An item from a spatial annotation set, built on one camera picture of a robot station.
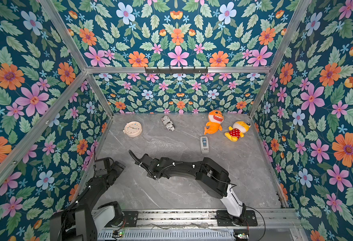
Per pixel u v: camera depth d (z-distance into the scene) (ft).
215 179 1.61
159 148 3.30
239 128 3.40
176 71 3.06
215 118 3.53
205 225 2.39
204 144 3.23
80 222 1.35
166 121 3.65
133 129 3.54
